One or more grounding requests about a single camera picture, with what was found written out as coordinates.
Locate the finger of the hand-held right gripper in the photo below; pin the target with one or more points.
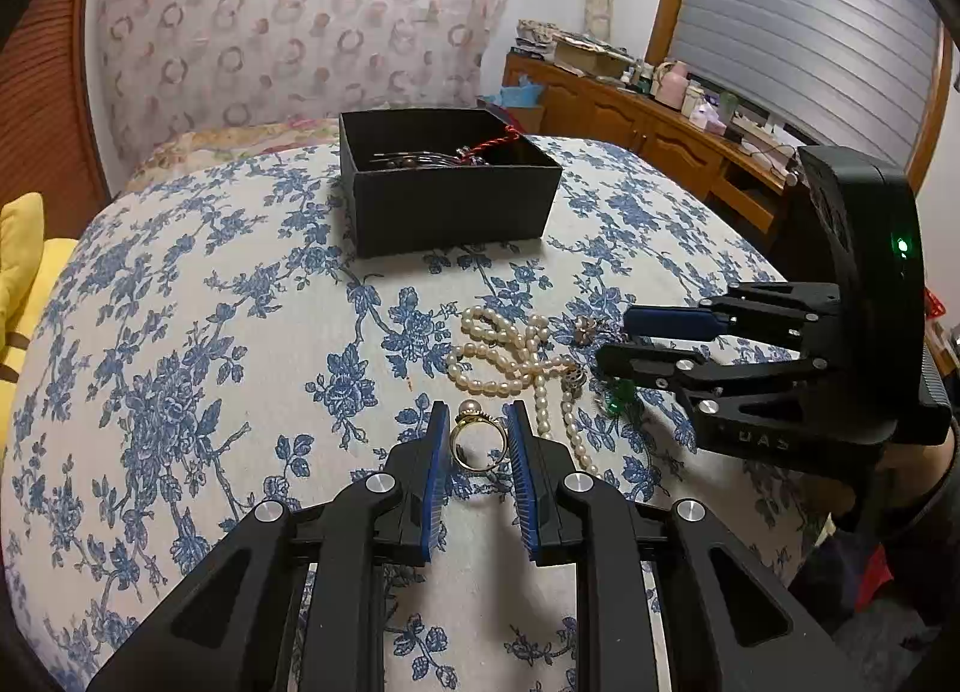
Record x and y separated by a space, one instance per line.
637 362
675 321

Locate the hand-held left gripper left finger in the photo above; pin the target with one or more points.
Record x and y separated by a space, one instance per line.
435 467

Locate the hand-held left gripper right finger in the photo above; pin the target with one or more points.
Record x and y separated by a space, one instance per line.
525 482

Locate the green bead jewelry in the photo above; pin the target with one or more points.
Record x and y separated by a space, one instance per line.
616 403

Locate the black cardboard box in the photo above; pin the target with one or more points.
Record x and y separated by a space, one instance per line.
450 212

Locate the silver bangle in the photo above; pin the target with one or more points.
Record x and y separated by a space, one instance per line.
420 158

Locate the person's right forearm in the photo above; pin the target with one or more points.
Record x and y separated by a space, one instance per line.
926 471

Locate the small silver charm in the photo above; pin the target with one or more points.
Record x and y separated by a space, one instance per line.
574 379
586 330

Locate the wooden sideboard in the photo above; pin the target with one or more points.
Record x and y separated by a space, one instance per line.
622 122

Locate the purple tissue box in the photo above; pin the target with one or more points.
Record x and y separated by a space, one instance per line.
707 118

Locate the green cup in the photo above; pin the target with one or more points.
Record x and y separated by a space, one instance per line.
729 106

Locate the blue floral bed sheet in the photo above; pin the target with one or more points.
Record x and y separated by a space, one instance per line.
225 377

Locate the pink thermos jug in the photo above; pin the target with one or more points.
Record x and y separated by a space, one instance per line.
670 86

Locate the grey window blind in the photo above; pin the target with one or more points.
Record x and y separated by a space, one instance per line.
810 25

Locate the brown cardboard box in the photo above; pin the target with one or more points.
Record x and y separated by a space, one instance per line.
589 59

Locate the pile of patterned fabric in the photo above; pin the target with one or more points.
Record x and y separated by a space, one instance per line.
540 36

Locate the pink floral quilt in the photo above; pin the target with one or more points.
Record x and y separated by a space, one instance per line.
225 145

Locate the yellow cushion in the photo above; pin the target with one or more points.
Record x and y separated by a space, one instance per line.
30 272

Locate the circle patterned curtain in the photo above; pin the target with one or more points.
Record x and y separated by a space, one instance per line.
300 17

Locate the brown slatted wooden wardrobe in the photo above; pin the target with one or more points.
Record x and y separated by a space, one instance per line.
45 85

